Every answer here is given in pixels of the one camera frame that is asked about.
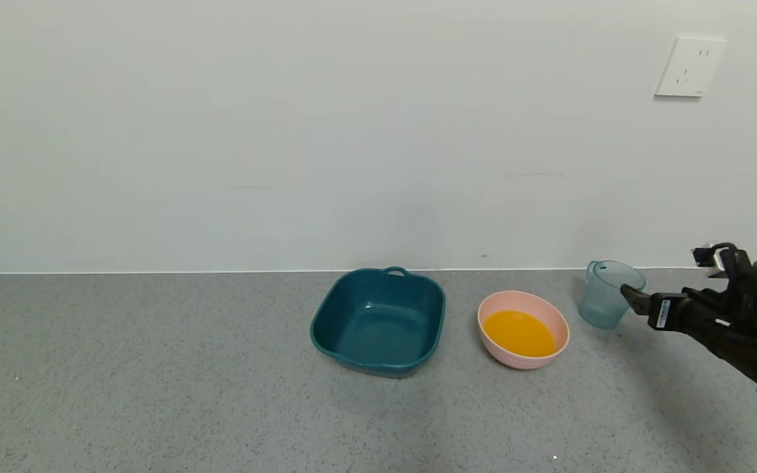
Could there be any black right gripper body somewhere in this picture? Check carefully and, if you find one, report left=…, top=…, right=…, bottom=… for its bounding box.
left=647, top=290, right=733, bottom=350

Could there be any translucent blue ribbed cup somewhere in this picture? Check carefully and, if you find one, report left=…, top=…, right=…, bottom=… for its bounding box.
left=578, top=259, right=647, bottom=330

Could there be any orange juice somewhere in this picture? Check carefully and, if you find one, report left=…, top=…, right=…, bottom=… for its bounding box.
left=482, top=309, right=557, bottom=358

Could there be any pink round bowl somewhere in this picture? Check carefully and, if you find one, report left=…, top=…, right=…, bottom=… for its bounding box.
left=477, top=290, right=571, bottom=370

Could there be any teal square plastic basin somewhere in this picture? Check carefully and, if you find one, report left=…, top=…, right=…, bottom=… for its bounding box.
left=310, top=266, right=447, bottom=378

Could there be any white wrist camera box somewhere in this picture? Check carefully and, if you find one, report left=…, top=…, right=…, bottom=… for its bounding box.
left=692, top=244, right=742, bottom=281

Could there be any white wall socket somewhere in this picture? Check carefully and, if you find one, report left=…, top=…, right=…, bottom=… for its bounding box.
left=654, top=36, right=727, bottom=99

